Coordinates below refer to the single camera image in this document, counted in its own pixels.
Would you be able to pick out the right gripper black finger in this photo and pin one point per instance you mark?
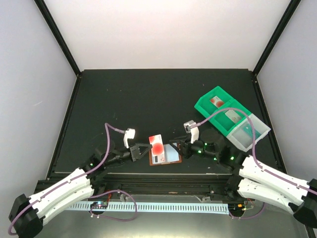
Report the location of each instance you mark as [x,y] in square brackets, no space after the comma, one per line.
[180,139]
[177,145]

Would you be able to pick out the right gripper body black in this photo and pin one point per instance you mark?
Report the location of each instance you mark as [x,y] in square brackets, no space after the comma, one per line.
[187,152]

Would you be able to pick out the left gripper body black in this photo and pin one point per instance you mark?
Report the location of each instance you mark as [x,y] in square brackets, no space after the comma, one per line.
[133,153]

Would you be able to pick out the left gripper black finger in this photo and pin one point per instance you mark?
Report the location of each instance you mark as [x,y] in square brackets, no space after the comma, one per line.
[144,151]
[143,145]

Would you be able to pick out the red dotted card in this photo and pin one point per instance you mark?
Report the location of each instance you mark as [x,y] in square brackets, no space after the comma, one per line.
[157,145]
[217,102]

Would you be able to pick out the brown leather card holder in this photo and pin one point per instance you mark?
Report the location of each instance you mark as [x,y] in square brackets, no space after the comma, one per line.
[171,157]

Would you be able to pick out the white card with magnetic stripe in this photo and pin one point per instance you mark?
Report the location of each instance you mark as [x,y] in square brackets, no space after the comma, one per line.
[158,160]

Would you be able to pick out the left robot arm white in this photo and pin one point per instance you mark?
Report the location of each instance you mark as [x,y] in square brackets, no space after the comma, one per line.
[29,214]

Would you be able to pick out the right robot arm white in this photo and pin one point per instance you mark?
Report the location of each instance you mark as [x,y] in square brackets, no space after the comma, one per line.
[254,180]

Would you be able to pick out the red dotted card in bin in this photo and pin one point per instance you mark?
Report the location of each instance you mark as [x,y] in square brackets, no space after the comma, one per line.
[217,102]

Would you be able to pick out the white card in bin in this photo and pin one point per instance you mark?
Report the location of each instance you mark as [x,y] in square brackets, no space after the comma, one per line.
[233,116]

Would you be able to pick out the teal card in bin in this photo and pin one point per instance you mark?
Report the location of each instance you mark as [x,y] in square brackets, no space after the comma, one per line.
[249,131]

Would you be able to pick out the green bin middle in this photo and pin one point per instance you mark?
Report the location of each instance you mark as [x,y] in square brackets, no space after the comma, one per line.
[227,120]

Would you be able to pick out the green bin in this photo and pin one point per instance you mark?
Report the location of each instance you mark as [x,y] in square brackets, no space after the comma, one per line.
[205,107]
[227,120]

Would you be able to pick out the green bin far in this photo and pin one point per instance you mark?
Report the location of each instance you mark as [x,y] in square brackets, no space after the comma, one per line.
[205,107]

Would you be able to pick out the white translucent bin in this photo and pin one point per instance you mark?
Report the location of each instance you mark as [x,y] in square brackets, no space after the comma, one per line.
[241,132]

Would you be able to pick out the small circuit board left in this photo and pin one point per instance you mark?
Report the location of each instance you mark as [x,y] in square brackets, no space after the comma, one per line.
[99,205]

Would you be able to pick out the small circuit board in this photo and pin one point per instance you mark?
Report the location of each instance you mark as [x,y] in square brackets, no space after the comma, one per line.
[240,206]
[99,205]

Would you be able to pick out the small circuit board right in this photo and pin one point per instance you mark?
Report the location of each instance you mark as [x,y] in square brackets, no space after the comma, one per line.
[240,206]

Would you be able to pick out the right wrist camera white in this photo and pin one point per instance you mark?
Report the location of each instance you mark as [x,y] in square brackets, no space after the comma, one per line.
[192,129]

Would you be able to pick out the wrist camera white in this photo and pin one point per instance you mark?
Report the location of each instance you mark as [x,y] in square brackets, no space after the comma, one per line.
[128,134]
[192,129]

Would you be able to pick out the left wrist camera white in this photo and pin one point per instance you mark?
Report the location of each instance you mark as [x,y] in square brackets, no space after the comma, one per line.
[128,134]

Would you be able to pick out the white slotted cable duct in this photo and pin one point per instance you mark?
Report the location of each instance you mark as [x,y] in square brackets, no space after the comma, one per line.
[152,207]

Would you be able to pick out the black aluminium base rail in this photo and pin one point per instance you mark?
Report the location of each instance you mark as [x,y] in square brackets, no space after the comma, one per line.
[210,185]

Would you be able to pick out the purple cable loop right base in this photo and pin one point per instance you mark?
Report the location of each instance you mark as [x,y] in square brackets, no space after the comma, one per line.
[258,209]

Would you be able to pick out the black frame post left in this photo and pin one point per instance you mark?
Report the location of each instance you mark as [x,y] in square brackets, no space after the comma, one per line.
[45,12]

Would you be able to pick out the black frame post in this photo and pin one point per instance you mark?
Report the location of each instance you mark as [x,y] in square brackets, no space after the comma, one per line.
[45,12]
[283,22]

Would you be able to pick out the black frame post right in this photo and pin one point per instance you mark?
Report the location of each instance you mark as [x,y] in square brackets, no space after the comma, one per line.
[283,22]

